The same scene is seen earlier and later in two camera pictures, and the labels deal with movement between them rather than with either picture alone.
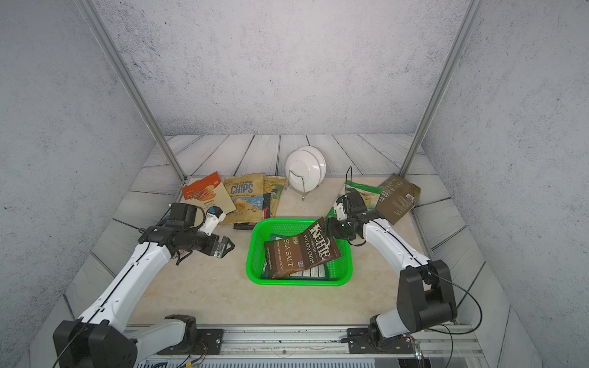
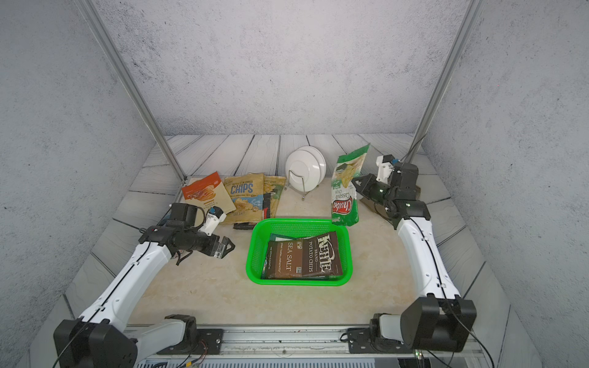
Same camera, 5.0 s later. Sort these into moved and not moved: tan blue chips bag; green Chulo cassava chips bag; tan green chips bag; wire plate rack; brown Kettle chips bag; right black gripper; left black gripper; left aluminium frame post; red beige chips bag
Moved: green Chulo cassava chips bag; brown Kettle chips bag; right black gripper
Not moved: red beige chips bag; left black gripper; wire plate rack; tan blue chips bag; tan green chips bag; left aluminium frame post
